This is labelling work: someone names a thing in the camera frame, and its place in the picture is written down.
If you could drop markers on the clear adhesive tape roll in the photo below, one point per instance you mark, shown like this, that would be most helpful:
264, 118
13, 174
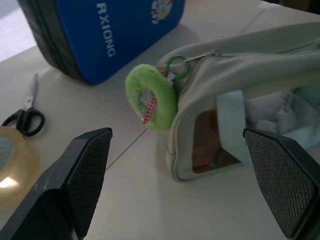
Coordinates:
15, 165

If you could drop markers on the blue hard pencil case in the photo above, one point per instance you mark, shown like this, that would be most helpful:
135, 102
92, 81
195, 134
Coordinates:
105, 35

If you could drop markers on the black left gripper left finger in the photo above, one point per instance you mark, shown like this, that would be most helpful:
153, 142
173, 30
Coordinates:
65, 180

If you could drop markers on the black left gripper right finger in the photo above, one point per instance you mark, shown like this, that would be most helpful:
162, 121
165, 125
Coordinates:
282, 172

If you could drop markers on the pale green pencil pouch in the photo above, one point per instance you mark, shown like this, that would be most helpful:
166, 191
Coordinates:
240, 82

